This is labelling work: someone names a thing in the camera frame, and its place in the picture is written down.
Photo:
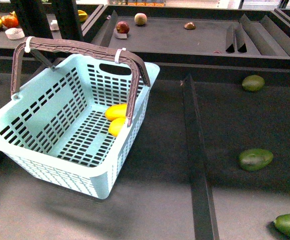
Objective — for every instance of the light blue plastic basket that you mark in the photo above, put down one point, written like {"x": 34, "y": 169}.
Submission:
{"x": 55, "y": 127}

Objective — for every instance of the white zip tie right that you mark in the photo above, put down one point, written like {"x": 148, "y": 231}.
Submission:
{"x": 117, "y": 55}

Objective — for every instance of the white zip tie left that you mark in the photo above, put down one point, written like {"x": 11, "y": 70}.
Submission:
{"x": 27, "y": 48}

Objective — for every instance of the red apple on shelf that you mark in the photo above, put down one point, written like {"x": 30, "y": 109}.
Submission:
{"x": 122, "y": 27}

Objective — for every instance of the white zip tie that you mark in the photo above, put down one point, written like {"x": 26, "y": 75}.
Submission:
{"x": 117, "y": 55}
{"x": 27, "y": 48}

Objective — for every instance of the yellow lemon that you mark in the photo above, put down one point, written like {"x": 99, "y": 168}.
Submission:
{"x": 116, "y": 126}

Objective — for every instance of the green avocado on shelf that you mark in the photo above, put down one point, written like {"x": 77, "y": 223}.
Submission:
{"x": 255, "y": 159}

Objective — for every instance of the yellow orange mango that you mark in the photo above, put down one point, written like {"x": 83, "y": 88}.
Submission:
{"x": 116, "y": 111}

